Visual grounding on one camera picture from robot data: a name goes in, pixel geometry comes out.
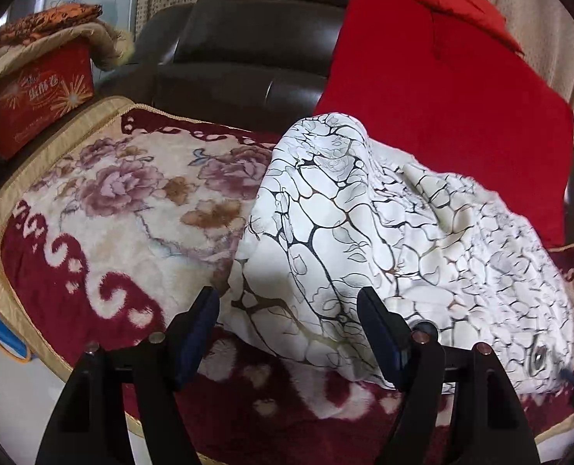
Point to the white black-patterned coat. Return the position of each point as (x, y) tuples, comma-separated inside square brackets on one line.
[(364, 232)]

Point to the floral red beige blanket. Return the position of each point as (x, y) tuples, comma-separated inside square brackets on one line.
[(122, 203)]

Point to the dark brown leather sofa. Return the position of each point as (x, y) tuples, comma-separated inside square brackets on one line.
[(243, 58)]

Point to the large red cushion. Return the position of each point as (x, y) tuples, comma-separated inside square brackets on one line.
[(437, 106)]

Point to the orange black patterned cloth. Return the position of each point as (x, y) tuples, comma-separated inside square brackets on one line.
[(49, 22)]

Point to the red cardboard box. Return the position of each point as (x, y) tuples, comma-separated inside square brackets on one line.
[(39, 101)]

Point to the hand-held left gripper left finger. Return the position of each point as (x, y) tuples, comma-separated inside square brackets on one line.
[(199, 334)]

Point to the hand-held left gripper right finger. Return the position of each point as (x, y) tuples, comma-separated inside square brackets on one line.
[(381, 344)]

